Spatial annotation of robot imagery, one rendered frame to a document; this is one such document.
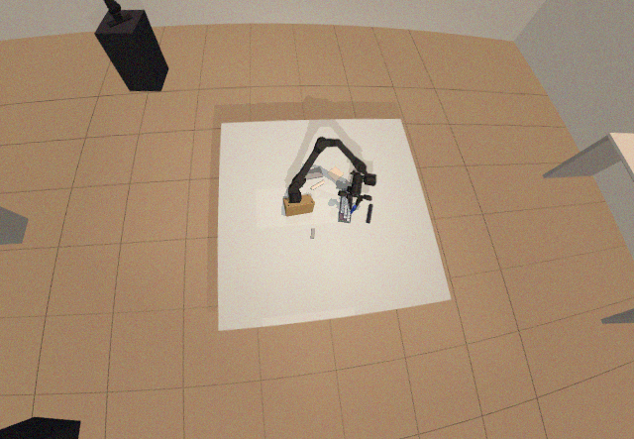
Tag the keyboard with white letter keys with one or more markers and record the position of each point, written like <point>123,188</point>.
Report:
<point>344,214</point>

